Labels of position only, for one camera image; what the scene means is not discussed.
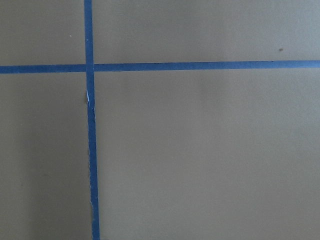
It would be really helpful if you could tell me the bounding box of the blue tape strip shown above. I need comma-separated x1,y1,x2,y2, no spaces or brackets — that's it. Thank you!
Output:
83,0,101,240
0,60,320,75

